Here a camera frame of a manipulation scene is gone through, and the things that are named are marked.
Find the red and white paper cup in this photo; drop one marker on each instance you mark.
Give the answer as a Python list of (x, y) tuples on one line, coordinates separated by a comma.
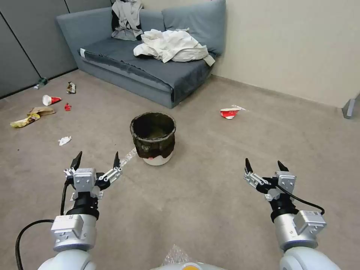
[(50, 100)]

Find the grey furniture leg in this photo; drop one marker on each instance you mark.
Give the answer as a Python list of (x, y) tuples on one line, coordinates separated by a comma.
[(350, 108)]

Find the white trash can, dark bag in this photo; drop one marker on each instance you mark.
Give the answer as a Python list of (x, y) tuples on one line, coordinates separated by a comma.
[(153, 146)]

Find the grey blue sofa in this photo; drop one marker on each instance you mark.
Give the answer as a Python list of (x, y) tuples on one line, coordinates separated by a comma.
[(126, 62)]

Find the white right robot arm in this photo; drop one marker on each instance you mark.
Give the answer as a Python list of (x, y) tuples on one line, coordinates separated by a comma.
[(298, 239)]

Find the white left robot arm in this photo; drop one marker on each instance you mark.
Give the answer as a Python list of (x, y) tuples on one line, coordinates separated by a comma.
[(70, 253)]

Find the white crumpled cloth pile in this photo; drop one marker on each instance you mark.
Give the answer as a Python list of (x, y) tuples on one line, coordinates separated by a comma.
[(174, 46)]

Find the clear plastic film scrap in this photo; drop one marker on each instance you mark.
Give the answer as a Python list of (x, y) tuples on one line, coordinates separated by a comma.
[(128, 158)]

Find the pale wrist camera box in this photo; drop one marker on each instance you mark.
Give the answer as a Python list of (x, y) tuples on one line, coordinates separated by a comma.
[(286, 182), (85, 180)]

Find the clear bubble wrap piece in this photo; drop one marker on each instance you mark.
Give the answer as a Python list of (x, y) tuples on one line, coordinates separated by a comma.
[(175, 254)]

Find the white robot front shell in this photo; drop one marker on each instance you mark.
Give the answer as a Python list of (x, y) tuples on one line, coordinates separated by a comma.
[(182, 266)]

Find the grey and white garment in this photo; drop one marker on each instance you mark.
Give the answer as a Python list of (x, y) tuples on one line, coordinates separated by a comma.
[(126, 17)]

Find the yellow snack wrapper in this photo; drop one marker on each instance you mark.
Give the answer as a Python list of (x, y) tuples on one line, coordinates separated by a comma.
[(24, 121)]

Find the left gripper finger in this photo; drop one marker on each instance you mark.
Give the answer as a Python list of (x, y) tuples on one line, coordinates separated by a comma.
[(76, 161), (112, 174)]

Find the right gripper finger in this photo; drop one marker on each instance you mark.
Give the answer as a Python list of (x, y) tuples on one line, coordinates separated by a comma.
[(254, 177), (282, 168)]

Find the small red wrapper scrap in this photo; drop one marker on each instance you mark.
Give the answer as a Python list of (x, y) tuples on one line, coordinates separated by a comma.
[(67, 107)]

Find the crushed red paper cup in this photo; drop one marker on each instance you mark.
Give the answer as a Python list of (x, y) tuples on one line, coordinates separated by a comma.
[(229, 113)]

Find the crumpled dark snack wrapper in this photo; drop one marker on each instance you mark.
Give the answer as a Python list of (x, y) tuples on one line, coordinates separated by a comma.
[(71, 87)]

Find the white crumpled tissue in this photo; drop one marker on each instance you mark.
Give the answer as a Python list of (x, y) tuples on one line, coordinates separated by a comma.
[(64, 140)]

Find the brown paper bag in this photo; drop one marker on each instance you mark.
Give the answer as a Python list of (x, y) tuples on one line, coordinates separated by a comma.
[(43, 110)]

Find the grey blue sofa cushion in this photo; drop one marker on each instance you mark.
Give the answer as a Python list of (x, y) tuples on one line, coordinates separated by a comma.
[(202, 25)]

